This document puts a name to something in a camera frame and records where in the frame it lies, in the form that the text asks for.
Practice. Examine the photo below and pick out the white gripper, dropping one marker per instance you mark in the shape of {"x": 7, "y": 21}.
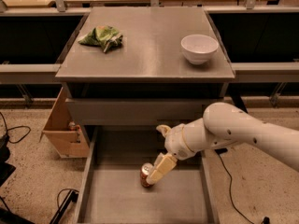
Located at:
{"x": 175, "y": 142}

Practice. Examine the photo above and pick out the red coke can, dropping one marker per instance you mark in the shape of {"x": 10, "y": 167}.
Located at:
{"x": 144, "y": 173}

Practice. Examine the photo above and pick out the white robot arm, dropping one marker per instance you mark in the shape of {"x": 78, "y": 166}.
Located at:
{"x": 223, "y": 125}

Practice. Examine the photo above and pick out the grey drawer cabinet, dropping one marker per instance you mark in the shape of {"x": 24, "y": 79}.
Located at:
{"x": 149, "y": 64}

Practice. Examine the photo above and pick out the open grey middle drawer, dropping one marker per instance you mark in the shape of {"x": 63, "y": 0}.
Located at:
{"x": 112, "y": 193}

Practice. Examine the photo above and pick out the closed grey top drawer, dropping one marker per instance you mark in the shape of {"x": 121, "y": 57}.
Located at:
{"x": 148, "y": 112}

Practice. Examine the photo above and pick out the cardboard box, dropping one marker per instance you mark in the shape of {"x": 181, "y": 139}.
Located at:
{"x": 63, "y": 132}

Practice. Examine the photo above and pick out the white bowl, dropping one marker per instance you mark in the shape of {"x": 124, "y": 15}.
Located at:
{"x": 198, "y": 49}

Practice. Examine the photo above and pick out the green chip bag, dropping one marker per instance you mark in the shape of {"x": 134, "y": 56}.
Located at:
{"x": 106, "y": 37}

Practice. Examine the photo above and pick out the black power adapter with cable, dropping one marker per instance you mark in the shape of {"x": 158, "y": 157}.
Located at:
{"x": 219, "y": 152}

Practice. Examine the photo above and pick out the black stand with cable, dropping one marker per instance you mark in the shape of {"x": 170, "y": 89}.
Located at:
{"x": 71, "y": 196}

